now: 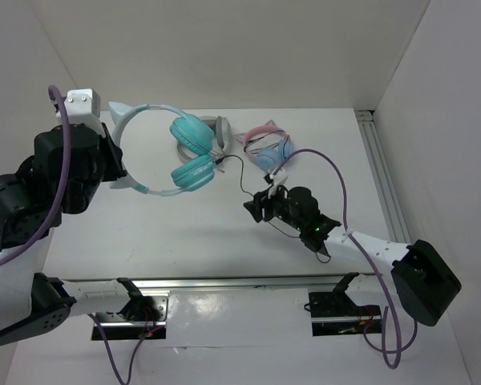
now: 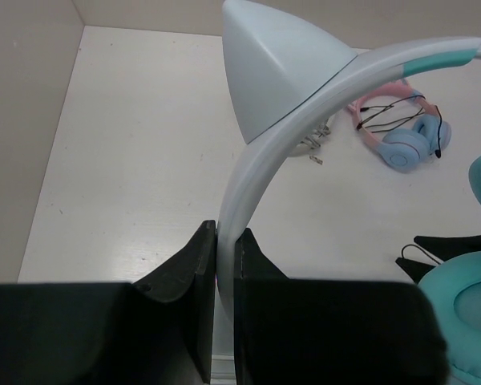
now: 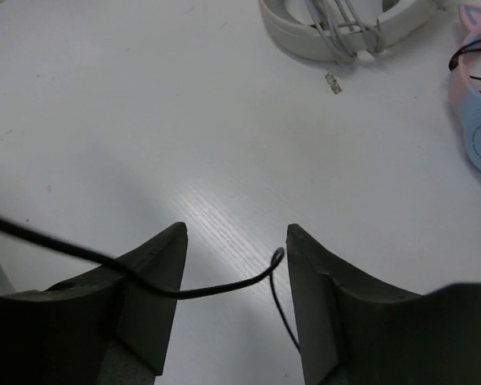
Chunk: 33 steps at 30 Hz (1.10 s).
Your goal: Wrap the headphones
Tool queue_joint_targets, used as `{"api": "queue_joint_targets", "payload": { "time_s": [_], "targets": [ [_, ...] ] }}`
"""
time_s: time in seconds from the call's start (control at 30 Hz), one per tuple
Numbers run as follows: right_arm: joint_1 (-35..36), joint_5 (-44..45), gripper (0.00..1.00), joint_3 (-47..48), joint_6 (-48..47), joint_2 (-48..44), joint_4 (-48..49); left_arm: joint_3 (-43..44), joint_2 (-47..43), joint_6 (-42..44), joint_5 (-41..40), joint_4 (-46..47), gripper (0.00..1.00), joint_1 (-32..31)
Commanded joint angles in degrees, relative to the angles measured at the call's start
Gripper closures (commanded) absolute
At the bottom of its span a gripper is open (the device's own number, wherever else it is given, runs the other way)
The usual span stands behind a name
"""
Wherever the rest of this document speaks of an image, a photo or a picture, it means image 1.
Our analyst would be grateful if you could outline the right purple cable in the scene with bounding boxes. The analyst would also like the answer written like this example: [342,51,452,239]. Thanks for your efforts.
[274,148,418,369]

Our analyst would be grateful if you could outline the aluminium side rail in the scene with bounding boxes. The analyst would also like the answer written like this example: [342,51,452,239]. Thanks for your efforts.
[354,110,411,243]

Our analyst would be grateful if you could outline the grey white headphones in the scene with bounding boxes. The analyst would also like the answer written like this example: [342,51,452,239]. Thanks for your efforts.
[176,115,232,164]

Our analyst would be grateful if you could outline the teal cat-ear headphones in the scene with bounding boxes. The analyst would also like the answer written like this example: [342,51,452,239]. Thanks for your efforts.
[107,101,218,199]

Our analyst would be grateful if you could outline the aluminium front rail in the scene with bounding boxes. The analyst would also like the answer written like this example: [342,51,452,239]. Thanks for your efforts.
[132,273,359,290]

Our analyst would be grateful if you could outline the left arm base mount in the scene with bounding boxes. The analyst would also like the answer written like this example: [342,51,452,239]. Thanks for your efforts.
[94,278,169,341]

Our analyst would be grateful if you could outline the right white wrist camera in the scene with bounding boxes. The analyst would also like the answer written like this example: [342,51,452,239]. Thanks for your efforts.
[264,168,288,197]

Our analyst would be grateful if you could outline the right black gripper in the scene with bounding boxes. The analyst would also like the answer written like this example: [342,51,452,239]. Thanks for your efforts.
[243,181,305,231]

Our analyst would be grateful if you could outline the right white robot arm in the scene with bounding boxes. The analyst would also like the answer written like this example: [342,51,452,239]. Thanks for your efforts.
[243,186,462,326]

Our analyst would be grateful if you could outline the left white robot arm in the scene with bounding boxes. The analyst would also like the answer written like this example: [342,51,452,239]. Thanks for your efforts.
[0,124,142,347]

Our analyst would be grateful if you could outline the thin black headphone cable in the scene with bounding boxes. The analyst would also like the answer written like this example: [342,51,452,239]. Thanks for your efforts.
[214,154,332,265]

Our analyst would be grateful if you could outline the pink blue cat-ear headphones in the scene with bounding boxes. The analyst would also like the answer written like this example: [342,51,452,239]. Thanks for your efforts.
[235,120,294,171]

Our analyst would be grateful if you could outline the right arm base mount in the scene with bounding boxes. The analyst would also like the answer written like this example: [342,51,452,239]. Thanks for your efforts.
[303,291,382,337]

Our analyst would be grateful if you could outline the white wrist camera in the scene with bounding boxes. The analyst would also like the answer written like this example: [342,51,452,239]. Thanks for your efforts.
[264,168,288,197]
[49,85,106,138]

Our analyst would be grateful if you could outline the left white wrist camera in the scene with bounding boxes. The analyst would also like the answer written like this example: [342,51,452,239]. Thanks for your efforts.
[49,85,106,138]

